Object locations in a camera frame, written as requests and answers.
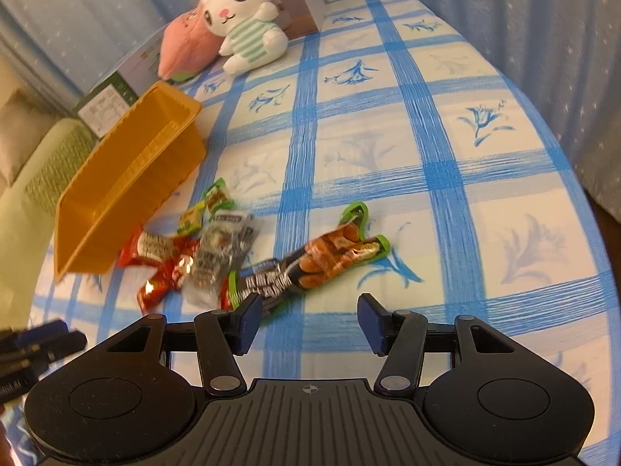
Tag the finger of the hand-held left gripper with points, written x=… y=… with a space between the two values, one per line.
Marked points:
x=63 y=345
x=34 y=334

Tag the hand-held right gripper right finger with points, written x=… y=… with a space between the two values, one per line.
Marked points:
x=368 y=323

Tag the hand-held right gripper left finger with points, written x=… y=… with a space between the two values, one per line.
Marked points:
x=250 y=323

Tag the black sausage snack packet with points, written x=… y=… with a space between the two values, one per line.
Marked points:
x=320 y=257

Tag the silver snack packet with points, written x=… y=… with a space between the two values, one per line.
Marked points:
x=218 y=247

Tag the red patterned candy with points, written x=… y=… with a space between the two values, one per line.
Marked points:
x=165 y=281

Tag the yellow green candy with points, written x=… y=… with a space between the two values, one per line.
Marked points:
x=190 y=221

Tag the red white-print snack packet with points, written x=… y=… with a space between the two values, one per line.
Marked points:
x=150 y=245

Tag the orange plastic tray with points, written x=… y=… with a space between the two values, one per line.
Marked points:
x=121 y=179

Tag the pale green sofa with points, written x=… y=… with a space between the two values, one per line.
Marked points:
x=19 y=252

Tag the green textured cushion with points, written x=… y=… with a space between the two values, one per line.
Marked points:
x=58 y=170

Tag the beige cushion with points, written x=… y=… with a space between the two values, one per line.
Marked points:
x=19 y=131

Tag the green white carton box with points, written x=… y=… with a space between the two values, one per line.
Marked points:
x=102 y=109

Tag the pink peach plush toy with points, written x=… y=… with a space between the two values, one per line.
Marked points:
x=184 y=43

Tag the blue starred curtain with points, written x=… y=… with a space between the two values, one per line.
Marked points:
x=558 y=34

